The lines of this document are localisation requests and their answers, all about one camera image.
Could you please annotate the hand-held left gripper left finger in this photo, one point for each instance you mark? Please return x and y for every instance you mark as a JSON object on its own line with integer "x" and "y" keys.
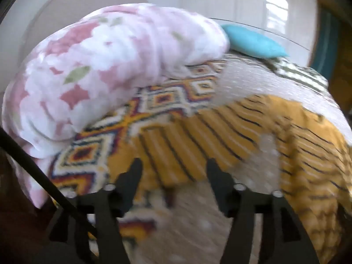
{"x": 135, "y": 171}

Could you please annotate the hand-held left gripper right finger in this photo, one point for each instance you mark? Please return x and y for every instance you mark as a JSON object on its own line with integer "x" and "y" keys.
{"x": 212, "y": 170}

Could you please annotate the yellow striped shirt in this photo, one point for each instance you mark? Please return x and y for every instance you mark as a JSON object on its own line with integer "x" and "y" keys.
{"x": 302, "y": 148}

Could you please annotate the geometric patterned blanket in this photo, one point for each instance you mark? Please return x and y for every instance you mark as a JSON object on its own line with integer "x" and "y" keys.
{"x": 165, "y": 96}

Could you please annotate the beige dotted bedsheet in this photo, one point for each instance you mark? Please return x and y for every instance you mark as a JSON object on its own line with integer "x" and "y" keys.
{"x": 242, "y": 79}

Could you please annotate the pink floral quilt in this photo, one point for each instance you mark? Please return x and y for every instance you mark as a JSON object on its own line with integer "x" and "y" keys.
{"x": 96, "y": 60}

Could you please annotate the olive checkered cloth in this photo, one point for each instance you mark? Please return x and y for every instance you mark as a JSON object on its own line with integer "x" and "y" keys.
{"x": 299, "y": 74}

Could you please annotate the turquoise pillow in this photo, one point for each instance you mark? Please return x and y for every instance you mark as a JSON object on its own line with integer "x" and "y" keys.
{"x": 253, "y": 42}

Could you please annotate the white rounded headboard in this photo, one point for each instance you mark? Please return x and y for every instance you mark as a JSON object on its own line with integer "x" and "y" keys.
{"x": 82, "y": 0}

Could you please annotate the teal door frame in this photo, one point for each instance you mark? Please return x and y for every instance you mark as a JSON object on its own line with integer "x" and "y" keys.
{"x": 327, "y": 46}

